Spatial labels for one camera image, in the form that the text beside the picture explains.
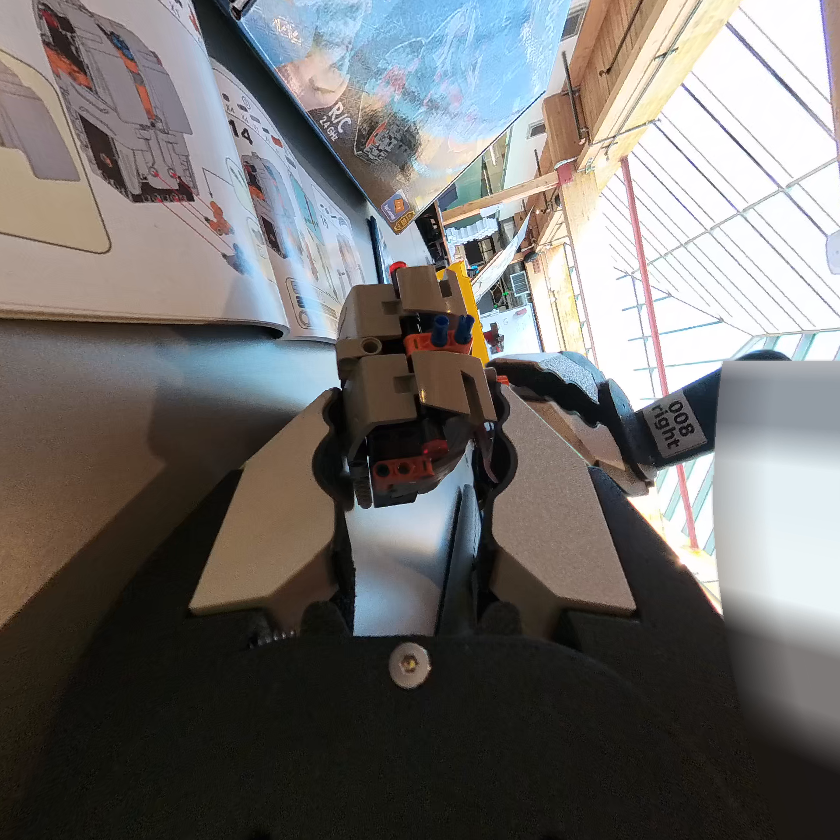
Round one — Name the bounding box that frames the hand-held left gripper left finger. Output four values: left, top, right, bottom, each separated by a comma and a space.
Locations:
189, 387, 358, 634

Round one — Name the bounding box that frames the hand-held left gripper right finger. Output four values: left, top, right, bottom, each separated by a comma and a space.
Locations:
453, 384, 637, 632

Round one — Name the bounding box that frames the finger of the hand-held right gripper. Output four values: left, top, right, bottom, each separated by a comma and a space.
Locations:
487, 352, 611, 422
518, 387, 657, 497

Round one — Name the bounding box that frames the grey orange toy brick model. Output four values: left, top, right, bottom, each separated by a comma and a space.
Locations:
335, 261, 509, 510

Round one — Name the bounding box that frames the grey desk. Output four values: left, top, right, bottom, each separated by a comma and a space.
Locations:
0, 0, 473, 637

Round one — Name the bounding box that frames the red metal pole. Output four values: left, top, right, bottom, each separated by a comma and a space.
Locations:
619, 156, 700, 549

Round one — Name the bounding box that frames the yellow plastic bin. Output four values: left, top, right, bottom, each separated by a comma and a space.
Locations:
436, 259, 493, 368

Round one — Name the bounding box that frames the open building instruction booklet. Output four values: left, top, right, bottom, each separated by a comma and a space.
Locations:
0, 0, 368, 343

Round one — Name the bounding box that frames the blue toy kit box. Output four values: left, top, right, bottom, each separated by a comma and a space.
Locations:
230, 0, 573, 236

